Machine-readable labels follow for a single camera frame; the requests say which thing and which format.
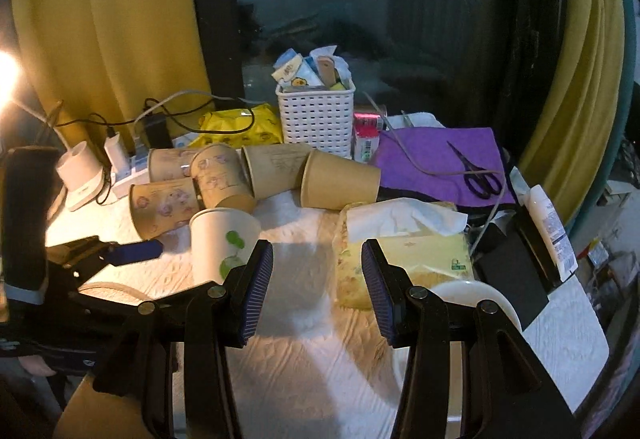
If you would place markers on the brown paper cup patterned middle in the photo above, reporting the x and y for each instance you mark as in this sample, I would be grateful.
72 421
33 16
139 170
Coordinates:
217 170

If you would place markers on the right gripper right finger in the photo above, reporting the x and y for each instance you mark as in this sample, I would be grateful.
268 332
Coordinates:
506 391

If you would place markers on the brown paper cup back left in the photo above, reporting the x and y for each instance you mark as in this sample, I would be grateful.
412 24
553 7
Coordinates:
170 163

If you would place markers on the white lotion tube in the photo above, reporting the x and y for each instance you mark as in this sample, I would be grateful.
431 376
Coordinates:
551 229

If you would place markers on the yellow snack packet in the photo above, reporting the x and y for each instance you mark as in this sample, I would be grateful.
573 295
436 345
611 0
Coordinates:
257 125

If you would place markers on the person's finger tip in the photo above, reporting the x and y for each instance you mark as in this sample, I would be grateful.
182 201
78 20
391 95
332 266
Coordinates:
35 365

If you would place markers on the white desk lamp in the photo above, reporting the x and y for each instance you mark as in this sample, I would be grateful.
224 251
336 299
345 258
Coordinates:
80 170

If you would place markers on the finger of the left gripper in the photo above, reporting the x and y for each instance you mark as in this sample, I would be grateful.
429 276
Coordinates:
124 254

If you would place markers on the white textured tablecloth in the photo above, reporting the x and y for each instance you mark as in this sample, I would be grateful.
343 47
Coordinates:
315 370

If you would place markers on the yellow curtain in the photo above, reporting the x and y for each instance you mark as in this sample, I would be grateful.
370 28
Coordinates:
569 141
109 56

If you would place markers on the white lattice basket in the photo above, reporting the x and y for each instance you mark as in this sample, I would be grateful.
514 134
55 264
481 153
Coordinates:
316 99

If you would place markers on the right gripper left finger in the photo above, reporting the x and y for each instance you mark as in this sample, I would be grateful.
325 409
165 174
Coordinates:
208 320

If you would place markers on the white charger plug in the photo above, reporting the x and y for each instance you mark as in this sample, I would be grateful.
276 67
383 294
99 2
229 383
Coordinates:
116 153

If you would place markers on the black power adapter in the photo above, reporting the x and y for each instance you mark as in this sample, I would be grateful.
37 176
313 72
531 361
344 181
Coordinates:
155 131

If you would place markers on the yellow tissue pack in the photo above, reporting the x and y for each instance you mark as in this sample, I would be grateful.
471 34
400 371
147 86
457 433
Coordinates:
427 240

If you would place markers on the brown paper cup right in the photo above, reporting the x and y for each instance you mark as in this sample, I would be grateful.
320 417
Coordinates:
333 182

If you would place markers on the yellow curtain left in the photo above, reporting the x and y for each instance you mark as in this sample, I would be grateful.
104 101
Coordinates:
109 56

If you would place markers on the purple cloth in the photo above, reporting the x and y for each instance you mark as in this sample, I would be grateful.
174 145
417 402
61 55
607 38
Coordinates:
426 163

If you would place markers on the white paper cup green print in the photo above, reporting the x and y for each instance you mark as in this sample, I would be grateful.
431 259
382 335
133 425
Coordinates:
221 239

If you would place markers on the yellow curtain right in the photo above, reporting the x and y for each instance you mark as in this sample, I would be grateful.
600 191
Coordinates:
569 141

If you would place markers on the black scissors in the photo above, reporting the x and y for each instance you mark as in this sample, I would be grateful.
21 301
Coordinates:
480 182

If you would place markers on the pink small box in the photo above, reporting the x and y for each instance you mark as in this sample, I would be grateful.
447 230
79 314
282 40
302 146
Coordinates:
365 135

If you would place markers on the white bear mug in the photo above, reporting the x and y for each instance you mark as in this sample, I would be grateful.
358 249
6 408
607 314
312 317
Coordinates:
471 293

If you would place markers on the brown paper cup plain middle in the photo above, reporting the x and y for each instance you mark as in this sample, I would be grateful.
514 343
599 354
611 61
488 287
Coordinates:
275 168

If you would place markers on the brown paper cup front left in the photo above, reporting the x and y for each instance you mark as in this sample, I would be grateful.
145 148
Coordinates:
160 207

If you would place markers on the white power strip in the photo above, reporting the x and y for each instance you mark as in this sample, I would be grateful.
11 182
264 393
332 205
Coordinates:
136 175

